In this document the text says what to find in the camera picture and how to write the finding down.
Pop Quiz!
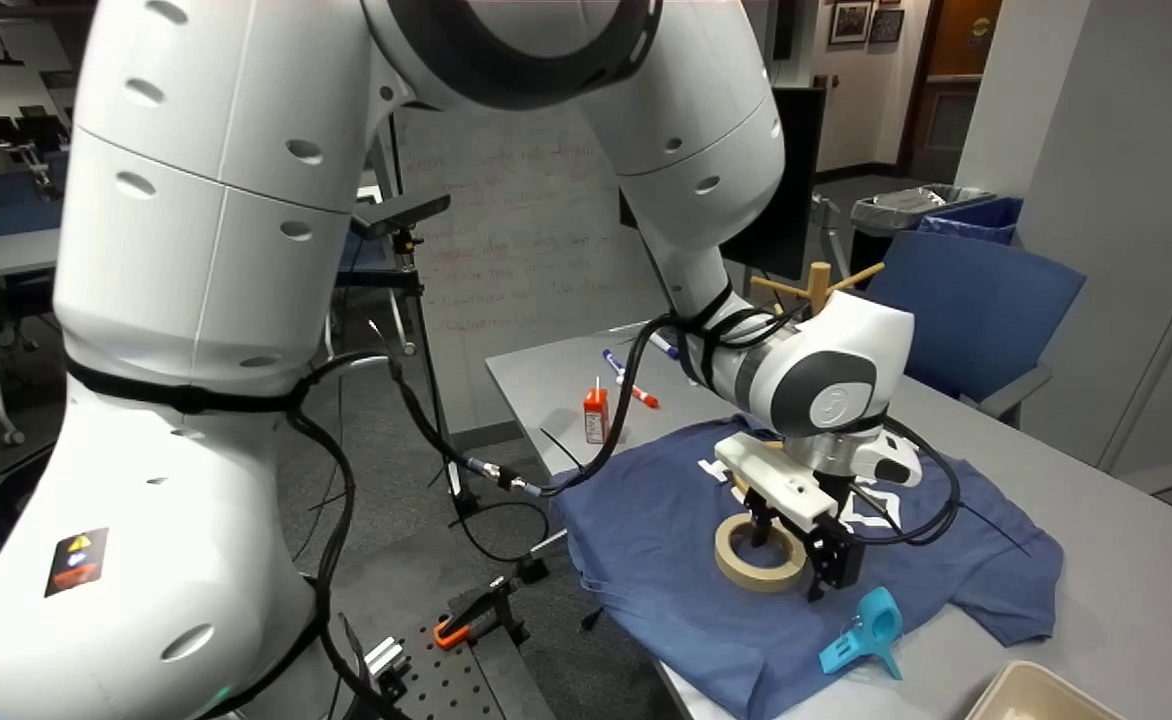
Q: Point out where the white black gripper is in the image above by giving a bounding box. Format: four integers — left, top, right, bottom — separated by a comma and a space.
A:
712, 429, 924, 599

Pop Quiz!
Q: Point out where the beige masking tape roll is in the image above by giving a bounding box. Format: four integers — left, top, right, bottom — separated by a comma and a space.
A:
712, 513, 810, 594

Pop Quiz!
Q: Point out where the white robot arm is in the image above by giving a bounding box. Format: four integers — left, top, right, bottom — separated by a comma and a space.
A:
0, 0, 914, 720

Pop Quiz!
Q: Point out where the wooden peg stand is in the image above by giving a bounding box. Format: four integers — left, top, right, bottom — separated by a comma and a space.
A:
756, 261, 876, 316

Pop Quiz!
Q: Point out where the light blue plastic clip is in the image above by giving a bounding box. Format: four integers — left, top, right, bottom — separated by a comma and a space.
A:
821, 587, 905, 680

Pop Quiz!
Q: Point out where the blue printed t-shirt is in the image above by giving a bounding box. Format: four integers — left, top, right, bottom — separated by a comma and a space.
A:
555, 420, 1065, 720

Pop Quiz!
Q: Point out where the orange small carton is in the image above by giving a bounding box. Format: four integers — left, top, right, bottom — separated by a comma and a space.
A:
580, 375, 609, 446

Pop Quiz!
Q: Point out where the red dry-erase marker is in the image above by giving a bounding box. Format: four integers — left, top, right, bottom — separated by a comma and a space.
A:
602, 348, 662, 408

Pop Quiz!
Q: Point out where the beige rectangular tray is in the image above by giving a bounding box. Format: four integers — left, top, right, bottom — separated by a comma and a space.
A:
966, 660, 1125, 720

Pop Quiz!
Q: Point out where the blue chair far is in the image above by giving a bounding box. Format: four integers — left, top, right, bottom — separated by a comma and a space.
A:
867, 234, 1083, 424

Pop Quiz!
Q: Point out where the orange handled clamp upper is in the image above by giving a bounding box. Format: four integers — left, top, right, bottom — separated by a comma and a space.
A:
429, 576, 530, 651

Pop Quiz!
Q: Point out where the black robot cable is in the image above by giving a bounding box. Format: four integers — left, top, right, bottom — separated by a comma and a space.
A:
60, 311, 970, 720

